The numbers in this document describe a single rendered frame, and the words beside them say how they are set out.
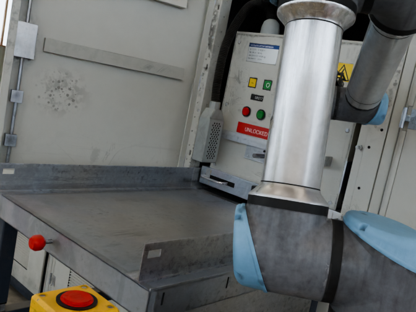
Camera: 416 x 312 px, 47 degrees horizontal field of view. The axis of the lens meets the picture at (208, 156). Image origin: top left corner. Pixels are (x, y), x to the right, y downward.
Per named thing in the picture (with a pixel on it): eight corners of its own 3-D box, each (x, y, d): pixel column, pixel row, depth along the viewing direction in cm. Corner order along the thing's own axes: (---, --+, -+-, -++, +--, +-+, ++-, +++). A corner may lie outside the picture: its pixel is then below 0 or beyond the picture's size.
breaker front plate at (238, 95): (331, 215, 135) (372, 44, 129) (207, 171, 167) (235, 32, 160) (333, 215, 136) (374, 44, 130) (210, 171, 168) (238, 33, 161)
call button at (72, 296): (69, 319, 56) (72, 306, 56) (52, 304, 59) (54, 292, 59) (98, 312, 59) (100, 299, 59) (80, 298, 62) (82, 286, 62)
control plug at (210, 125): (201, 162, 155) (212, 109, 153) (190, 158, 158) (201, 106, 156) (217, 163, 161) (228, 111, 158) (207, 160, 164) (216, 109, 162)
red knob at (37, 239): (33, 254, 95) (35, 238, 94) (25, 247, 97) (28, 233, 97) (54, 251, 98) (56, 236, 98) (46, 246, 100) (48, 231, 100)
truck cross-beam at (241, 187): (336, 234, 133) (341, 213, 133) (199, 181, 169) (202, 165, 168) (344, 232, 137) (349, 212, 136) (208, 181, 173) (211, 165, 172)
